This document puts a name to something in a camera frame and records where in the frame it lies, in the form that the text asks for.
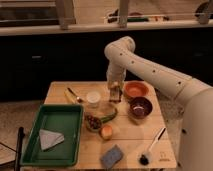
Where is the green plastic tray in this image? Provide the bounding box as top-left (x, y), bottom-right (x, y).
top-left (21, 105), bottom-right (83, 167)

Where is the grey folded cloth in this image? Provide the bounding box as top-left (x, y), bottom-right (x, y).
top-left (39, 129), bottom-right (65, 150)

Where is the yellow banana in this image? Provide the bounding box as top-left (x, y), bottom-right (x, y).
top-left (64, 90), bottom-right (77, 104)

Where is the orange bowl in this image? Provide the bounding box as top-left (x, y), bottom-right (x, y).
top-left (123, 81), bottom-right (149, 99)

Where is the white handled black brush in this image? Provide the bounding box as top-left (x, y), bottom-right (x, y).
top-left (139, 128), bottom-right (166, 166)

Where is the white paper cup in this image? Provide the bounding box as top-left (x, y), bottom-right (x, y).
top-left (86, 91), bottom-right (101, 107)

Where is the wooden table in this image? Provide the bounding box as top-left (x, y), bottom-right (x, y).
top-left (23, 81), bottom-right (178, 171)

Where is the black stand pole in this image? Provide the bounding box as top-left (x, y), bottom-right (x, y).
top-left (14, 127), bottom-right (25, 171)

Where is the green bowl with nuts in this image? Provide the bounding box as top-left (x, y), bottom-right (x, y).
top-left (85, 115), bottom-right (102, 132)

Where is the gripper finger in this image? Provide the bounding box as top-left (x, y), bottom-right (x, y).
top-left (117, 87), bottom-right (122, 101)
top-left (109, 88), bottom-right (113, 101)

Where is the blue sponge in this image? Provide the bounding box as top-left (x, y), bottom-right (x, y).
top-left (100, 145), bottom-right (123, 169)

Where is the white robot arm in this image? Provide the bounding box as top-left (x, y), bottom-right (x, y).
top-left (104, 36), bottom-right (213, 171)

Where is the dark purple bowl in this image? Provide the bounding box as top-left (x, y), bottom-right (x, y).
top-left (129, 97), bottom-right (153, 119)

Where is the orange round fruit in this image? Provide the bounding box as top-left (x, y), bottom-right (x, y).
top-left (100, 125), bottom-right (113, 140)

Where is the metal spoon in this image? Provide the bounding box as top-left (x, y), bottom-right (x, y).
top-left (67, 87), bottom-right (83, 103)

